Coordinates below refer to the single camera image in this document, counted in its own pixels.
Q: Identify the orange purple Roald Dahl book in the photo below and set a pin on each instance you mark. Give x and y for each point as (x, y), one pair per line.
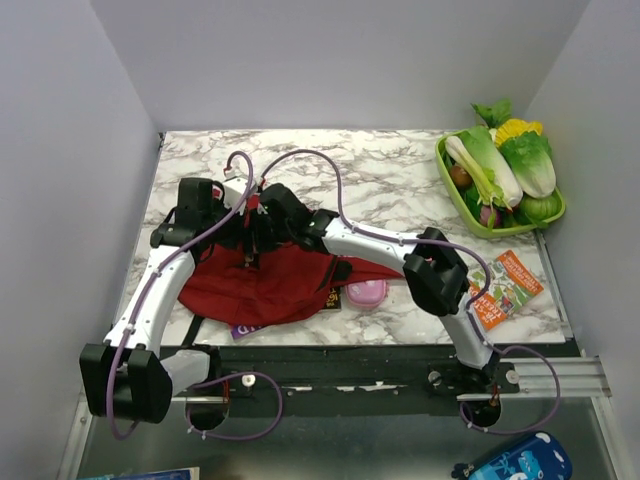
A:
(240, 332)

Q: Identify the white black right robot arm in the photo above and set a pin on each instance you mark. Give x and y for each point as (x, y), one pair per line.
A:
(434, 272)

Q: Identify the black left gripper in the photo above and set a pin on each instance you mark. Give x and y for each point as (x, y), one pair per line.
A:
(236, 237)

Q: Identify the white green bok choy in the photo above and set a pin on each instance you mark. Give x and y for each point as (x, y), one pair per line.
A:
(474, 150)

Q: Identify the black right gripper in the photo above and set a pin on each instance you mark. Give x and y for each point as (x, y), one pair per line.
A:
(256, 240)

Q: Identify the green napa cabbage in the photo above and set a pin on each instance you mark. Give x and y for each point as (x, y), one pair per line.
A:
(529, 157)

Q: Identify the red student backpack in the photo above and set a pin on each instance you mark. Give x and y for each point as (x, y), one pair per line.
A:
(279, 287)

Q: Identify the green vegetable basket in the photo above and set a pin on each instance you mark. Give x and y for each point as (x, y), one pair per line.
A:
(510, 224)

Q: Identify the pink blue pencil case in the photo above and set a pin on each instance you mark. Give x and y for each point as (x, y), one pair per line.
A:
(368, 294)

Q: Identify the aluminium rail frame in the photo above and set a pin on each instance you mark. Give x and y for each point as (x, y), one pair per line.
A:
(517, 378)

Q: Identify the green leafy vegetable toy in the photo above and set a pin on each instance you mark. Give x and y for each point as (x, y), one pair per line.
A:
(494, 115)

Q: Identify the purple onion toy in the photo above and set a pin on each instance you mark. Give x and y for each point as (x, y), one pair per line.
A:
(490, 217)

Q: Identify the blue book at bottom edge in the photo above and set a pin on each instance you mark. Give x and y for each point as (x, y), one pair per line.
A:
(189, 473)

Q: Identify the dark blue pencil case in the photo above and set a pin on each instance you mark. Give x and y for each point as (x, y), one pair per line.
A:
(538, 455)

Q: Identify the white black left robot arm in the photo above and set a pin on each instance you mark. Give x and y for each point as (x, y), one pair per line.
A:
(125, 376)

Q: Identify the green round pumpkin toy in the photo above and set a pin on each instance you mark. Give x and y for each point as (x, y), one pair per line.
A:
(537, 211)

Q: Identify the orange green Treehouse book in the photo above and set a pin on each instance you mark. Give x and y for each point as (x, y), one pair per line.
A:
(512, 286)

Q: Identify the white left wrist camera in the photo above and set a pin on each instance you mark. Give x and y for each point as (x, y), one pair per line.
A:
(237, 192)

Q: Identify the brown mushroom toy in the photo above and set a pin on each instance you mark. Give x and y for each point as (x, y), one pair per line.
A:
(460, 177)

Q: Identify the yellow corn toy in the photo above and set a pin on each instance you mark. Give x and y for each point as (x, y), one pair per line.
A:
(515, 127)

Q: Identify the black blue Treehouse book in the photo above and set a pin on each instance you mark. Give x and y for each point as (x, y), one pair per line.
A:
(334, 299)

